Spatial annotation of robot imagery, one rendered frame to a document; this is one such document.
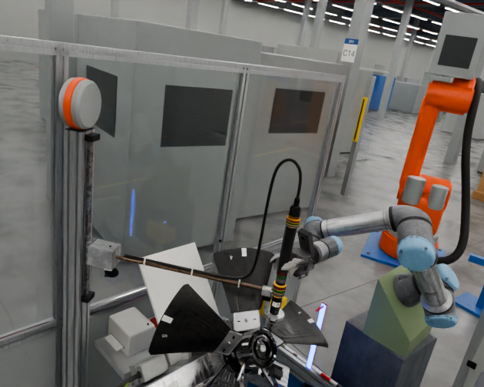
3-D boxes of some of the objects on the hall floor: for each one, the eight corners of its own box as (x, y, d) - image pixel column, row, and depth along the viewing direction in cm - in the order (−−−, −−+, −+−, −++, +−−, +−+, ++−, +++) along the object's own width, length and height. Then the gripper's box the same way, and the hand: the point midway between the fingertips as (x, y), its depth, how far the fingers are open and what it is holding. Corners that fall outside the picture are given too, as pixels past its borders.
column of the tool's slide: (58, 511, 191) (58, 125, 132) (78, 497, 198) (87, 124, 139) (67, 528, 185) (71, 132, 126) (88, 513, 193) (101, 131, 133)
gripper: (323, 273, 146) (285, 292, 131) (297, 259, 153) (259, 275, 138) (328, 252, 143) (290, 267, 128) (302, 238, 150) (263, 252, 135)
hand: (278, 262), depth 133 cm, fingers closed on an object, 4 cm apart
